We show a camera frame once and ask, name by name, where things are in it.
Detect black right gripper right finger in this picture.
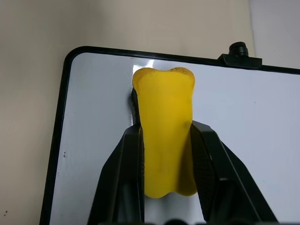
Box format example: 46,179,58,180
187,120,278,225

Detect yellow whiteboard eraser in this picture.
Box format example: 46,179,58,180
128,67,197,199

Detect black-framed whiteboard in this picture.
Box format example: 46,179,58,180
39,46,300,225

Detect black whiteboard clamp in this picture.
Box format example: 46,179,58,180
217,41,263,69

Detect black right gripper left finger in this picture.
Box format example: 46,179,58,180
87,124,145,225

